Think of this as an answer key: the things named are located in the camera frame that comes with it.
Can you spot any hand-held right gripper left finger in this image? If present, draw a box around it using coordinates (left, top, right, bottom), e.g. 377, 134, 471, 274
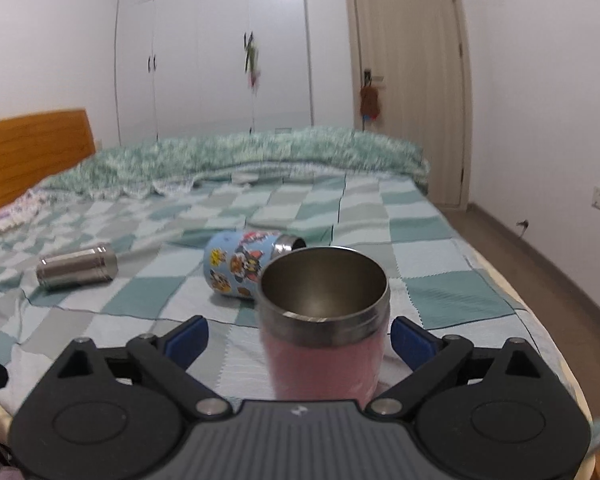
45, 316, 232, 418

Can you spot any red hanging ornament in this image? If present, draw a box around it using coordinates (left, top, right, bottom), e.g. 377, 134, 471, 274
358, 85, 382, 122

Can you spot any pink steel cup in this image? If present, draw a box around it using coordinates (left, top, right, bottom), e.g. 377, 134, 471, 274
256, 246, 392, 407

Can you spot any hanging ornament on wardrobe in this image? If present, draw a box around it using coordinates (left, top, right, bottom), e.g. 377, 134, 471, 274
243, 31, 262, 95

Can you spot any floral pillow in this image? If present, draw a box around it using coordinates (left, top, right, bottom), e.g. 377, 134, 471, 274
0, 187, 56, 247

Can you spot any checkered bedsheet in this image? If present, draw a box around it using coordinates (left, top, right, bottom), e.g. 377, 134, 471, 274
0, 170, 598, 461

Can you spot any green floral quilt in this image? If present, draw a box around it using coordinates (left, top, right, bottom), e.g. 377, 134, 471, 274
40, 126, 430, 198

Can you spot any beige door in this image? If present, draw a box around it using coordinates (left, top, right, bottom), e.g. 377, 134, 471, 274
342, 0, 473, 208

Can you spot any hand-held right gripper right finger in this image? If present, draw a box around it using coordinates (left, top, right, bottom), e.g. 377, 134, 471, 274
369, 316, 556, 418

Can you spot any silver steel cup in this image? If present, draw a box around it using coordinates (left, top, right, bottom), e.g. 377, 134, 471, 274
35, 242, 119, 291

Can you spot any blue cartoon print cup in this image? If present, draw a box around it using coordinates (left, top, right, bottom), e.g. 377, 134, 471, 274
202, 229, 307, 301

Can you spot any white wardrobe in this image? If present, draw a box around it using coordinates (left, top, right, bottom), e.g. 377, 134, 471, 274
114, 0, 315, 147

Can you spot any wooden headboard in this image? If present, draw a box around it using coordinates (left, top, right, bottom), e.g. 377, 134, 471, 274
0, 108, 97, 218

